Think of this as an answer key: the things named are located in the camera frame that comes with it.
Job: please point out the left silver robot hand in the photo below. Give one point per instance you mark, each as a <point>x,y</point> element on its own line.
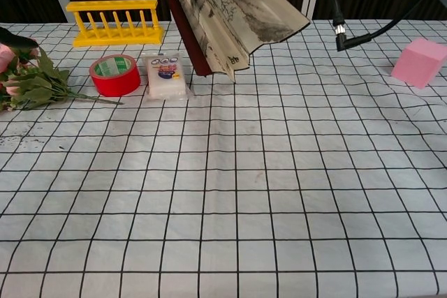
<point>17,41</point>

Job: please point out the folding paper fan red ribs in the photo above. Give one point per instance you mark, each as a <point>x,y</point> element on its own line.
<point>227,15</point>

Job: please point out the pink artificial flower bouquet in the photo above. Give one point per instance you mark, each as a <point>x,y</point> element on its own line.
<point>31,81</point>

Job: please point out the yellow test tube rack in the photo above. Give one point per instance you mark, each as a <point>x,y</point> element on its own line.
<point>115,33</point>

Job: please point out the red tape roll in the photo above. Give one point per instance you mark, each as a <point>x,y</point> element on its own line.
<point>117,83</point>

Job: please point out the white sponge package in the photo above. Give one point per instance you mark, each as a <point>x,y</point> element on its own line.
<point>166,81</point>

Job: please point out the white black checkered tablecloth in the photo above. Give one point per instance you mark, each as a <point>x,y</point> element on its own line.
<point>209,190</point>

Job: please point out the pink foam cube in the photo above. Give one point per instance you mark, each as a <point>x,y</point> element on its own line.
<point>417,62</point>

